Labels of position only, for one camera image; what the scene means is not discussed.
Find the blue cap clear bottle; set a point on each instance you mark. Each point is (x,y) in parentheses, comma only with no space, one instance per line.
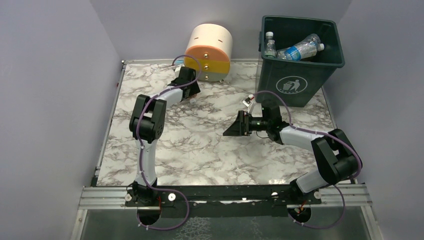
(306,48)

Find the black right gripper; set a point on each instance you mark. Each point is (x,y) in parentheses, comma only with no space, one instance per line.
(245,122)

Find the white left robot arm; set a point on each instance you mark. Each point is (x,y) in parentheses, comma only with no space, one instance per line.
(147,124)

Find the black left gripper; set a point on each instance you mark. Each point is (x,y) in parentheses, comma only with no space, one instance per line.
(188,75)

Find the dark green plastic bin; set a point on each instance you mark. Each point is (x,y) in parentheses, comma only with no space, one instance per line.
(296,82)

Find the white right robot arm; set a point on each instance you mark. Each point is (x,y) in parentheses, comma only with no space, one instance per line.
(335,158)

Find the cream orange round drawer box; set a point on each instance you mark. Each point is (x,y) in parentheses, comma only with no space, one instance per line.
(209,52)

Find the green label bottle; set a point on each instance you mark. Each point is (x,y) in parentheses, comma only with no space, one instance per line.
(270,47)

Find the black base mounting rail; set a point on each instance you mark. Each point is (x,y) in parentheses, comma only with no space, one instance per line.
(218,201)

